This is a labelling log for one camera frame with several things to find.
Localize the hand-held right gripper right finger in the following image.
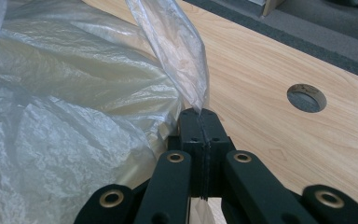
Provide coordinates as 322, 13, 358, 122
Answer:
202, 107, 237, 200

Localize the light wooden desk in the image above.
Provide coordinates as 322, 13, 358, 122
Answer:
261, 0, 286, 18

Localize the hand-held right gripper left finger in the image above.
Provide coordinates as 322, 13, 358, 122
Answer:
167, 107, 207, 199

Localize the clear plastic trash bag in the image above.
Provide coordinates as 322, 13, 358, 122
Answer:
0, 0, 216, 224

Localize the round table cable hole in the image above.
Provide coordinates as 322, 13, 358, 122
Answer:
286, 83, 328, 114

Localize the dark round floor object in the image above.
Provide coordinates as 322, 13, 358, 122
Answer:
325, 0, 358, 9

